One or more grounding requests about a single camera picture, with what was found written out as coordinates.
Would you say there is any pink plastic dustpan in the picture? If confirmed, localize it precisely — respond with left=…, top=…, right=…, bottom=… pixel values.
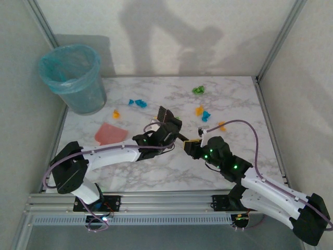
left=94, top=122, right=129, bottom=146

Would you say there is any grey slotted cable duct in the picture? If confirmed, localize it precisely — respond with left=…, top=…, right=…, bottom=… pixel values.
left=30, top=214, right=234, bottom=226

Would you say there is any aluminium table side rail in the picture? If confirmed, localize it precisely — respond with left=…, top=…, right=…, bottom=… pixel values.
left=253, top=77, right=290, bottom=186
left=39, top=105, right=70, bottom=194

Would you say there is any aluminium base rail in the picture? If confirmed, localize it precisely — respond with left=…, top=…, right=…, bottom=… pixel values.
left=24, top=191, right=261, bottom=215

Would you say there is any aluminium frame leg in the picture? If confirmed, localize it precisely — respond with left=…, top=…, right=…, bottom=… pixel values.
left=10, top=212, right=34, bottom=250

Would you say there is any aluminium corner post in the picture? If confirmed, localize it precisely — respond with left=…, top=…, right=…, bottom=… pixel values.
left=25, top=0, right=60, bottom=50
left=255, top=0, right=308, bottom=82

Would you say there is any small circuit board with LED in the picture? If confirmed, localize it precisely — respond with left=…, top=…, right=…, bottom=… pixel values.
left=99, top=212, right=115, bottom=223
left=233, top=212, right=252, bottom=222

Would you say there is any black hand brush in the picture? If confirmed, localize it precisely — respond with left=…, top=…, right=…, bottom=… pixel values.
left=155, top=105, right=189, bottom=142

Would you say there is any grey translucent waste bin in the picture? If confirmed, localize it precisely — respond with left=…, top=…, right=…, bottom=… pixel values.
left=39, top=44, right=108, bottom=115

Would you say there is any teal plastic bin liner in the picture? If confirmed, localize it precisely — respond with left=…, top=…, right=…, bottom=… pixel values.
left=38, top=43, right=101, bottom=95

